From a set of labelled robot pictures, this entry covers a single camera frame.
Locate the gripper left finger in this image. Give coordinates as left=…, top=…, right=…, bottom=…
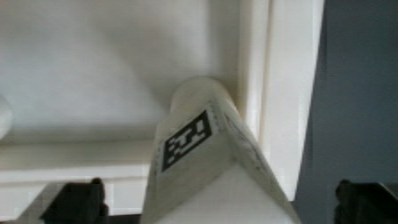
left=39, top=178, right=108, bottom=224

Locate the white leg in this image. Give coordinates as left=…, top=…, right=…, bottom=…
left=140, top=77, right=302, bottom=224

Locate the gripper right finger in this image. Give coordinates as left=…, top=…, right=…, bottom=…
left=334, top=179, right=398, bottom=224

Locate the white square tabletop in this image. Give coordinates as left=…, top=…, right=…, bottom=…
left=0, top=0, right=247, bottom=183

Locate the white L-shaped obstacle fence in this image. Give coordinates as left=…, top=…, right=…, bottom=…
left=0, top=0, right=325, bottom=220

